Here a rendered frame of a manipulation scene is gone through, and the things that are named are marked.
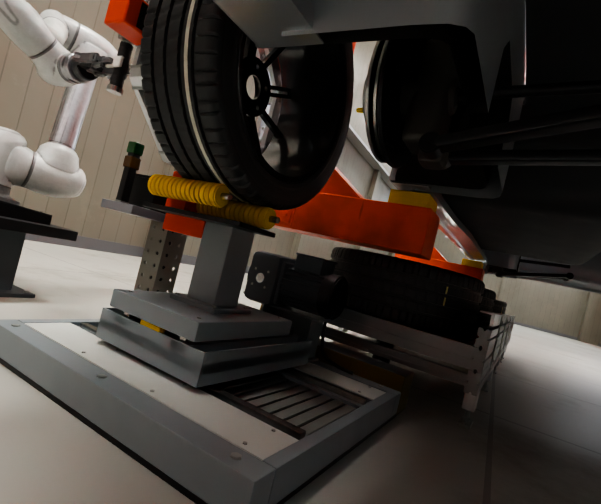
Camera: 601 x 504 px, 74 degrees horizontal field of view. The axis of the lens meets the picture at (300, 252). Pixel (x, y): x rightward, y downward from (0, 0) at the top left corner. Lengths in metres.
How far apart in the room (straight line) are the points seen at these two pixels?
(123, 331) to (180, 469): 0.43
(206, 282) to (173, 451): 0.47
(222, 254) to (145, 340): 0.28
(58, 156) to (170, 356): 1.21
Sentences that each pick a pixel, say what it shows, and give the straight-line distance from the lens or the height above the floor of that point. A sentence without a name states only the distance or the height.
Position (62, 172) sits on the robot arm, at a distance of 1.96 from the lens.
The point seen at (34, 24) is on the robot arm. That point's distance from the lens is 1.59.
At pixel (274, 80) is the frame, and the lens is 1.48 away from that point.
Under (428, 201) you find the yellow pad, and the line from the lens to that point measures 1.43.
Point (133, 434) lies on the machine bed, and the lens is 0.83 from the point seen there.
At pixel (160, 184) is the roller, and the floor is 0.51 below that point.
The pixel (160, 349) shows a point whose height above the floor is 0.13.
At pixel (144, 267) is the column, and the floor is 0.24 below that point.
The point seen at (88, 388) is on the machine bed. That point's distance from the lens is 0.92.
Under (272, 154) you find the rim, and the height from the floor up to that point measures 0.72.
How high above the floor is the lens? 0.40
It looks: 1 degrees up
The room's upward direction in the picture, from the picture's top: 14 degrees clockwise
